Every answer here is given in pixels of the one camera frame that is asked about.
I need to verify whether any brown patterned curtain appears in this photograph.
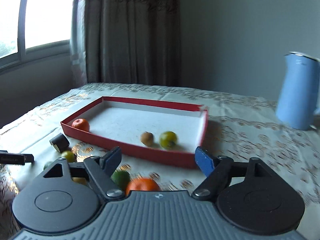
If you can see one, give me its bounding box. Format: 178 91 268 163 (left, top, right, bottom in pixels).
85 0 181 87

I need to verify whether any large orange tangerine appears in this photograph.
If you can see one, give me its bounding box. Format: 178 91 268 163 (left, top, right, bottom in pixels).
125 178 160 196

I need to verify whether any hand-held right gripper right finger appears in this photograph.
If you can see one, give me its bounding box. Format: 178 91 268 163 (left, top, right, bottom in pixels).
192 146 263 202

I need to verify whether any window with grey frame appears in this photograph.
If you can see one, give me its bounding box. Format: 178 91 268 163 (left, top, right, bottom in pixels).
0 0 76 68

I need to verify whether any green tomato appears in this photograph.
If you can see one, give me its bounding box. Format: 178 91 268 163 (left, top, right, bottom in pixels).
159 131 178 149

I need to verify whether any cream floral lace tablecloth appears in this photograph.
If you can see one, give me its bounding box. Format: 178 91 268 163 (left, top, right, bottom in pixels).
0 82 320 240

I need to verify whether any small yellow-green citrus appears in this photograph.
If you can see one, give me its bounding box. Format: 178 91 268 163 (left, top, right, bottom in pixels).
61 151 76 163

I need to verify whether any red shallow cardboard box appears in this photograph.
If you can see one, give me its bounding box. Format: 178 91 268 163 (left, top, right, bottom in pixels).
60 96 209 169

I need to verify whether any blue electric kettle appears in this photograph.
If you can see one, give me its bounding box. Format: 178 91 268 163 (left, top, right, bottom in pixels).
275 52 320 131

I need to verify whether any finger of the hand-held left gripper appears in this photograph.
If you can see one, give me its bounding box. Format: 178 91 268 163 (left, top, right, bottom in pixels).
0 150 34 166

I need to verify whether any brown longan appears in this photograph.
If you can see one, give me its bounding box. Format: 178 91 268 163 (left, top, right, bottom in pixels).
141 132 154 147

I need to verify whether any sheer lace curtain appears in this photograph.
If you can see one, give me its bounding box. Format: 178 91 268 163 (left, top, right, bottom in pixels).
70 0 88 88

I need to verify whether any small orange tangerine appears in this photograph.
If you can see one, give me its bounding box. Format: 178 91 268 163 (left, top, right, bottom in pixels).
72 119 90 132

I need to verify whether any dark eggplant piece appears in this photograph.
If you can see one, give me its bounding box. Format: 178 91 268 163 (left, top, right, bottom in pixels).
49 134 70 153

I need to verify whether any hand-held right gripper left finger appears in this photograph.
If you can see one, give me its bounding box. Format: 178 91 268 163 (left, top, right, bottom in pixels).
42 146 125 201

